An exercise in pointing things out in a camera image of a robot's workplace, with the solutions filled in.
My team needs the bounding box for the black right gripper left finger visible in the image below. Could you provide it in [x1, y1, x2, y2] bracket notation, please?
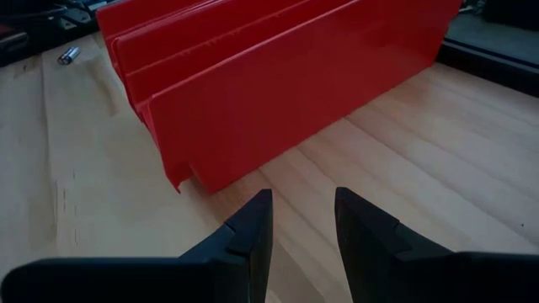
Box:
[0, 189, 275, 303]

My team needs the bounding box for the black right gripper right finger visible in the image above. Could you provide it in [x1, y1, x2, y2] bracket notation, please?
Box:
[334, 187, 539, 303]

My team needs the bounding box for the red plastic bin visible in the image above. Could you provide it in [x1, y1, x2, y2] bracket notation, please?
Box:
[124, 0, 464, 195]
[95, 0, 237, 79]

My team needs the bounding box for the silver AAA battery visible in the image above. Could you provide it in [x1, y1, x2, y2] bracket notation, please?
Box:
[56, 45, 82, 66]

